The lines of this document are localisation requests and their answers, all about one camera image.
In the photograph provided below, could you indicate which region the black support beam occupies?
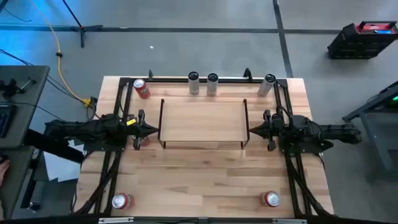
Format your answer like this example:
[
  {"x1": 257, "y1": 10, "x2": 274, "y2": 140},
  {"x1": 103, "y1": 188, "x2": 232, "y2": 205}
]
[{"x1": 23, "y1": 128, "x2": 85, "y2": 165}]

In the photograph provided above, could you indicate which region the yellow extension cable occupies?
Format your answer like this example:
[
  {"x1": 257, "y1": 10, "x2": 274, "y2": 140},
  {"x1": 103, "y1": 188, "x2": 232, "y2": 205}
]
[{"x1": 29, "y1": 0, "x2": 88, "y2": 103}]

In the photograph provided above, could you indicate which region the black aluminium table frame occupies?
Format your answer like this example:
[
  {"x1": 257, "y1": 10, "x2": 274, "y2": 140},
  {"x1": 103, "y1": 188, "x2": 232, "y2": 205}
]
[{"x1": 70, "y1": 75, "x2": 336, "y2": 224}]

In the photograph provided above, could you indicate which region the white sheet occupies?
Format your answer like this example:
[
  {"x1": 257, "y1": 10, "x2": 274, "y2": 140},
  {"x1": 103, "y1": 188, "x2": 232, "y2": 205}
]
[{"x1": 42, "y1": 139, "x2": 85, "y2": 184}]

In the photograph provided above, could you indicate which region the black and red tool case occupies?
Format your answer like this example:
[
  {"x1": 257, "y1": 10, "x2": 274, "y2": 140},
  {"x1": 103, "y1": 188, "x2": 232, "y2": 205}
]
[{"x1": 326, "y1": 20, "x2": 398, "y2": 60}]

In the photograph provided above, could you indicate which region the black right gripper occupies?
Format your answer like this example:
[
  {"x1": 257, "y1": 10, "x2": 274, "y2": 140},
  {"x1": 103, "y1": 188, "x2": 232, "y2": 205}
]
[{"x1": 249, "y1": 109, "x2": 285, "y2": 152}]

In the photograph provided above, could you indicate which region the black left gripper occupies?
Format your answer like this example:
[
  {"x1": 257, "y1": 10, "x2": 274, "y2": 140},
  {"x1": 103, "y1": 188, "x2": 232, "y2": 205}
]
[{"x1": 124, "y1": 109, "x2": 160, "y2": 151}]

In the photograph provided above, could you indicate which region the person's hand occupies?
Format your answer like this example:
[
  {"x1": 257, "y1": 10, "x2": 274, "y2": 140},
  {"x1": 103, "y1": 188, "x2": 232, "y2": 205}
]
[{"x1": 0, "y1": 159, "x2": 11, "y2": 188}]

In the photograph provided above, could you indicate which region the black clamp mount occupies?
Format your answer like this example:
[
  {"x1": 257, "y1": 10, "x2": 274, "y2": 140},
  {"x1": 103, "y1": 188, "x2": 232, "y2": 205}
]
[{"x1": 0, "y1": 77, "x2": 37, "y2": 98}]

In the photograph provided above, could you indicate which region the grey metal strip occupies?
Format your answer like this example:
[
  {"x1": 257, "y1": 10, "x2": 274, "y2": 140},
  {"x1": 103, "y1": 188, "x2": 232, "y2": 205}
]
[
  {"x1": 272, "y1": 218, "x2": 308, "y2": 224},
  {"x1": 98, "y1": 217, "x2": 135, "y2": 224}
]

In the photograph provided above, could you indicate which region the grey desk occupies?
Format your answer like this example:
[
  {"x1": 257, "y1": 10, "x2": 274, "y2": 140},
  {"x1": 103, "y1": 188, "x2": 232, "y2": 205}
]
[
  {"x1": 0, "y1": 65, "x2": 51, "y2": 149},
  {"x1": 0, "y1": 145, "x2": 35, "y2": 220}
]

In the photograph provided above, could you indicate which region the black tripod stand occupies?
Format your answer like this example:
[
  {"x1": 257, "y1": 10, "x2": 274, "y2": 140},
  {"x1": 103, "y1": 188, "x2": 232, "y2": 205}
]
[{"x1": 61, "y1": 0, "x2": 104, "y2": 49}]

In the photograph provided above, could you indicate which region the grey metal cart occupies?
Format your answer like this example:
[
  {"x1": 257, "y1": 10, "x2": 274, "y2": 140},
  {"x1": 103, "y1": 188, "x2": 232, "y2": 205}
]
[{"x1": 341, "y1": 80, "x2": 398, "y2": 183}]

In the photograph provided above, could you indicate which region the black floor tape strip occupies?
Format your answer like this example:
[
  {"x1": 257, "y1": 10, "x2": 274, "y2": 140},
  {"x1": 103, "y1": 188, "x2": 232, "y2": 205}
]
[{"x1": 272, "y1": 0, "x2": 294, "y2": 78}]

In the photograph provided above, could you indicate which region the white Celsius drink can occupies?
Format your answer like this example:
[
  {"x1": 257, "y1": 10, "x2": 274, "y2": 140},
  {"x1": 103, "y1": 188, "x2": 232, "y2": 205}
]
[
  {"x1": 206, "y1": 72, "x2": 219, "y2": 97},
  {"x1": 187, "y1": 71, "x2": 200, "y2": 96},
  {"x1": 257, "y1": 73, "x2": 277, "y2": 98}
]

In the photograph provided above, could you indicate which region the black keyboard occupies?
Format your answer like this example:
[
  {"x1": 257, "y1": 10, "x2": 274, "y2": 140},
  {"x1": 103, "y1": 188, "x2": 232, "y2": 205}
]
[{"x1": 0, "y1": 103, "x2": 17, "y2": 139}]

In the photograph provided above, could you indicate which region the wooden shelf with black legs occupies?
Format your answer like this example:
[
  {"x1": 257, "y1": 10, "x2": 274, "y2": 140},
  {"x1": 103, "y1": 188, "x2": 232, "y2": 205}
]
[{"x1": 157, "y1": 98, "x2": 251, "y2": 150}]

